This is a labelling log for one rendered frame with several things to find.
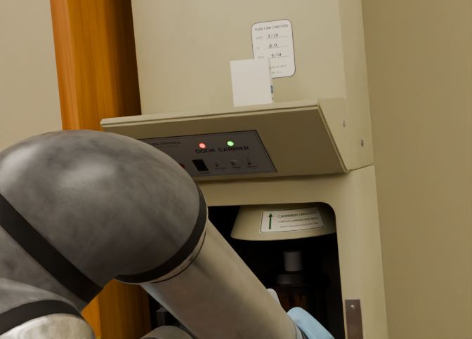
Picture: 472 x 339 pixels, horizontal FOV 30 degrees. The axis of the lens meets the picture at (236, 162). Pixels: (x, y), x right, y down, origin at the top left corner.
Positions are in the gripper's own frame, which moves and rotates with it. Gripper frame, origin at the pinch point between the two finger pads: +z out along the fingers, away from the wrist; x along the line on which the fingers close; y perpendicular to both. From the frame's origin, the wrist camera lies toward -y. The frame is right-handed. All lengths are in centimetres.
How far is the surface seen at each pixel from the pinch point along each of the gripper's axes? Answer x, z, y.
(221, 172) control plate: 3.6, 5.7, 19.0
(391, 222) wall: -7, 51, 1
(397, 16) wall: -12, 54, 38
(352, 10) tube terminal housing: -14.2, 16.9, 39.0
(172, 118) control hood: 6.4, -1.3, 27.6
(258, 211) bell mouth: 1.6, 12.0, 12.0
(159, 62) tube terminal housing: 14.0, 10.8, 35.1
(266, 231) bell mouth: -0.1, 10.4, 9.4
